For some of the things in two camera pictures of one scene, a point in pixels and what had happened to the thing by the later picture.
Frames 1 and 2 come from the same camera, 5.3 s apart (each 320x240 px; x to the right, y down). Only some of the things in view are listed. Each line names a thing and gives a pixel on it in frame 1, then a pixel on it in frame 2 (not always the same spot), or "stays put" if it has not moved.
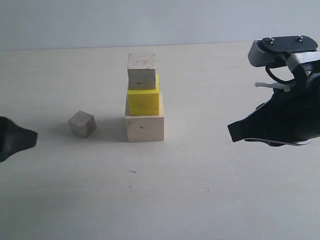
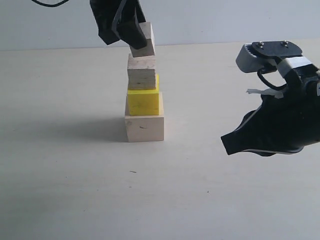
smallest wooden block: [82, 124] -> [147, 29]
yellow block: [145, 102] stays put
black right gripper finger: [278, 144] -> [268, 153]
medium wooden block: [141, 71] stays put
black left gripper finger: [14, 138] -> [130, 32]
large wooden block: [145, 128] stays put
